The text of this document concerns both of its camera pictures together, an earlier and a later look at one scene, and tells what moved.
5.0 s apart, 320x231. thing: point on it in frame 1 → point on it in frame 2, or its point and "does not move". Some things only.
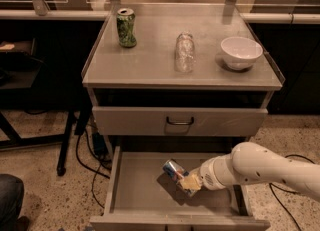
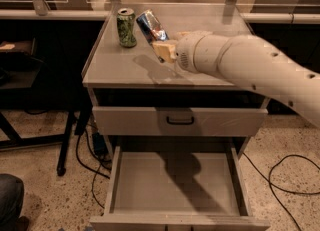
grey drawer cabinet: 182,82 does not move
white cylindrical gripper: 207,173 → 186,52
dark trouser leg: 11,197 does not move
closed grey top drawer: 132,121 does not move
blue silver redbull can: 175,172 → 152,28
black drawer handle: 179,123 does not move
